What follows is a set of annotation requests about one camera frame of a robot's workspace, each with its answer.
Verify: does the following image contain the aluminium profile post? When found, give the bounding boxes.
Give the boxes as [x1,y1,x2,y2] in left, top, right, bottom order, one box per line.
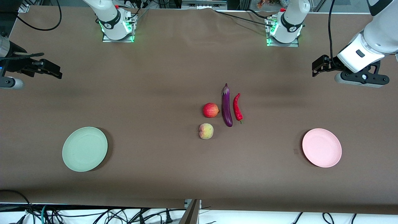
[178,199,201,224]

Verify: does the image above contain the purple eggplant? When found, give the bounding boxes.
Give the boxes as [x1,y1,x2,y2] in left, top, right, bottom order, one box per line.
[221,83,233,127]

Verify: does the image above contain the colourful background object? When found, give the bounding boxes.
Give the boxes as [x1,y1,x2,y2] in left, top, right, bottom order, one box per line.
[256,0,289,9]

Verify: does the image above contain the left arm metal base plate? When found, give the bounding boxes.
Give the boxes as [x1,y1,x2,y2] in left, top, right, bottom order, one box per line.
[266,17,299,48]

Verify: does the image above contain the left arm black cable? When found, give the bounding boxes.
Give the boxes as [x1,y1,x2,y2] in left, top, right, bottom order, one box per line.
[328,0,338,63]

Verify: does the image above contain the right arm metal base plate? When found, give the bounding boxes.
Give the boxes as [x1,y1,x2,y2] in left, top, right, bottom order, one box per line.
[102,14,135,43]

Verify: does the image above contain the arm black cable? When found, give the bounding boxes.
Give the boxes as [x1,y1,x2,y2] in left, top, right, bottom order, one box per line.
[16,0,62,31]
[328,0,338,63]

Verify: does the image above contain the red pomegranate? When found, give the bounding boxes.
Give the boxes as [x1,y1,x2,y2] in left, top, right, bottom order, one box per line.
[203,103,220,118]

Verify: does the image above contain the red chili pepper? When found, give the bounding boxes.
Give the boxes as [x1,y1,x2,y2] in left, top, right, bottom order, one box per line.
[233,93,243,124]

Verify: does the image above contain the pink plate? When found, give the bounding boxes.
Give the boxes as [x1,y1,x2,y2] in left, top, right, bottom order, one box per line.
[302,128,342,168]

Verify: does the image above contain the yellow pink peach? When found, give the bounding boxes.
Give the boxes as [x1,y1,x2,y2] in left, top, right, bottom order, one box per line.
[199,123,214,140]

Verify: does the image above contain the teal floor cable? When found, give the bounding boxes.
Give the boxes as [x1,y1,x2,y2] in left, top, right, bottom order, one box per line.
[40,204,51,224]

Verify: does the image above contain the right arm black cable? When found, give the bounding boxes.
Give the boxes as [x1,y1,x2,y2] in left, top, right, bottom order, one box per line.
[16,0,62,31]

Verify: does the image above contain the brown table cloth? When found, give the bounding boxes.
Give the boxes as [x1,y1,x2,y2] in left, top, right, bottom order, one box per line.
[0,6,398,215]

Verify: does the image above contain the short black base cable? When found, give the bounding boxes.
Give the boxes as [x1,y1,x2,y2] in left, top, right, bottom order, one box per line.
[247,9,271,20]

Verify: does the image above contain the long black base cable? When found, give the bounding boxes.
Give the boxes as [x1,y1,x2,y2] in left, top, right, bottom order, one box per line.
[216,11,274,27]

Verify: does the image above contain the light green plate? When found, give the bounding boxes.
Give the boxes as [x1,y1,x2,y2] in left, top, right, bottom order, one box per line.
[62,127,108,172]

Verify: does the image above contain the grey metal rack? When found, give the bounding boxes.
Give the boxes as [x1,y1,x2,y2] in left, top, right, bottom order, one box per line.
[182,0,228,10]

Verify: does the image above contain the black looped floor cable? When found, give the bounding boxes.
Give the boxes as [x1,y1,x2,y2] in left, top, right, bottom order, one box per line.
[0,189,35,224]

